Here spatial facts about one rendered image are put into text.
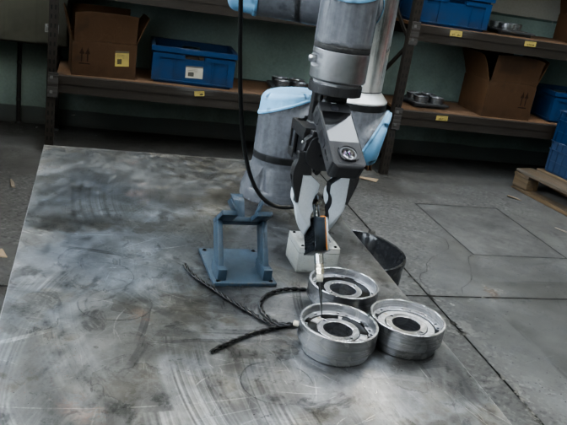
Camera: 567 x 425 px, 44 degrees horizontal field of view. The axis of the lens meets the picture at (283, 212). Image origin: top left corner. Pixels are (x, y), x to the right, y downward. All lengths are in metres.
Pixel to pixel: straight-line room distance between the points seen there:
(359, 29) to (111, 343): 0.50
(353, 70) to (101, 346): 0.47
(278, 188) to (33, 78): 3.62
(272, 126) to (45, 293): 0.60
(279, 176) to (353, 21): 0.59
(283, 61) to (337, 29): 4.12
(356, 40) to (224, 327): 0.41
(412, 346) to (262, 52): 4.14
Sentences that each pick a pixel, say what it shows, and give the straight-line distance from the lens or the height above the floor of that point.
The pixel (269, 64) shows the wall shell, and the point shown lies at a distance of 5.01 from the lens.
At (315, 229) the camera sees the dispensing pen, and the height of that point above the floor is 0.94.
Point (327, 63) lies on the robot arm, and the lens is 0.91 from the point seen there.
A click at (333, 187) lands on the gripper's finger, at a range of 0.96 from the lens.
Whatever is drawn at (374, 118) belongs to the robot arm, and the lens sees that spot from 1.39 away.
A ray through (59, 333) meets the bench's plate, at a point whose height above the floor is 0.80.
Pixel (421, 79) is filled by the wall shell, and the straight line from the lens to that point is 5.40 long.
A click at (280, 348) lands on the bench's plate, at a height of 0.80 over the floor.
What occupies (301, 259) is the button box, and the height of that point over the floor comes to 0.82.
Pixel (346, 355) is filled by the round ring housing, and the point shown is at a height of 0.82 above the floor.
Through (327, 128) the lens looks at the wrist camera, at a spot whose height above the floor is 1.08.
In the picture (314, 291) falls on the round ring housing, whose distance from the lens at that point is 1.03.
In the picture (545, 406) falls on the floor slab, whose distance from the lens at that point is 2.61.
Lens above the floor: 1.28
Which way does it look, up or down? 20 degrees down
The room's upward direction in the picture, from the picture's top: 9 degrees clockwise
